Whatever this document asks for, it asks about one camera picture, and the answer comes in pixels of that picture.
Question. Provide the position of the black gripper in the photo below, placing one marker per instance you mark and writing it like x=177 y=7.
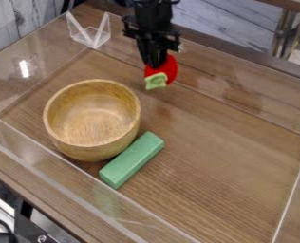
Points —
x=149 y=26

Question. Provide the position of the red plush fruit green stem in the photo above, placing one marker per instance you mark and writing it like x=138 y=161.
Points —
x=162 y=76

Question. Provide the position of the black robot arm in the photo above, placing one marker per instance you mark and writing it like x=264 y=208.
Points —
x=150 y=3

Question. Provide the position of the wooden bowl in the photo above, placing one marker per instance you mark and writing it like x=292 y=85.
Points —
x=91 y=119

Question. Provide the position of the metal table leg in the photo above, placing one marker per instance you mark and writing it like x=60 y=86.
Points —
x=286 y=34

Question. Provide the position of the green rectangular block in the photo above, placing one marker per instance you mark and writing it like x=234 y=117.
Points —
x=126 y=164

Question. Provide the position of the clear acrylic tray wall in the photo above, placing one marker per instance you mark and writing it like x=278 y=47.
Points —
x=93 y=211

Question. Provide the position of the black table frame bracket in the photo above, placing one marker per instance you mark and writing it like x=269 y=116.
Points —
x=26 y=228

